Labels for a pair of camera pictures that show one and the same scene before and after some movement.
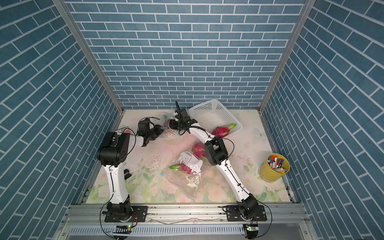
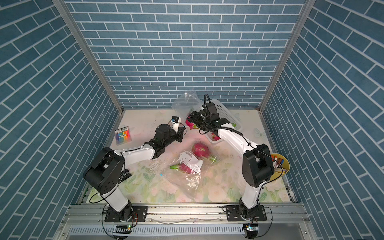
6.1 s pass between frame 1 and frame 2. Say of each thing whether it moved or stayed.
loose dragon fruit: stayed
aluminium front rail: stayed
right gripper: moved
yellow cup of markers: stayed
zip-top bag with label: moved
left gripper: moved
